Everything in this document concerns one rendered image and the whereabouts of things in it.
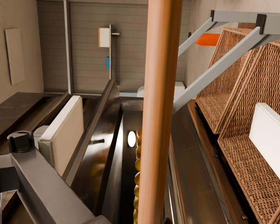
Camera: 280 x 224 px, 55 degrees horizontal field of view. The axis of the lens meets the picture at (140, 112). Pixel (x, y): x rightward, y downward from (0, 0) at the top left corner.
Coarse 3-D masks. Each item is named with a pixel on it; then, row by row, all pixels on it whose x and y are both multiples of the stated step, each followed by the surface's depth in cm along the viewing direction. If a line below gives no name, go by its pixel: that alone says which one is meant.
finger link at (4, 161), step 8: (40, 128) 17; (40, 136) 16; (0, 160) 13; (8, 160) 13; (0, 168) 13; (8, 168) 13; (0, 176) 13; (8, 176) 13; (16, 176) 13; (0, 184) 13; (8, 184) 13; (16, 184) 13; (0, 192) 13
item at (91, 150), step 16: (112, 80) 174; (112, 96) 158; (96, 128) 109; (112, 128) 145; (96, 144) 106; (80, 160) 85; (96, 160) 103; (80, 176) 82; (96, 176) 101; (80, 192) 80; (96, 192) 98
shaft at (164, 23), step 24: (168, 0) 22; (168, 24) 23; (168, 48) 24; (168, 72) 25; (144, 96) 27; (168, 96) 26; (144, 120) 27; (168, 120) 27; (144, 144) 28; (168, 144) 29; (144, 168) 29; (144, 192) 30; (144, 216) 32
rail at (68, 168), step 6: (108, 84) 166; (102, 96) 145; (96, 108) 128; (90, 120) 115; (84, 132) 104; (84, 138) 100; (78, 144) 95; (78, 150) 91; (72, 156) 88; (72, 162) 84; (66, 168) 81; (66, 174) 78
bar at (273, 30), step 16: (224, 16) 103; (240, 16) 103; (256, 16) 103; (272, 16) 58; (256, 32) 60; (272, 32) 59; (240, 48) 62; (224, 64) 63; (208, 80) 65; (192, 96) 66; (176, 176) 41; (176, 192) 37; (176, 208) 34
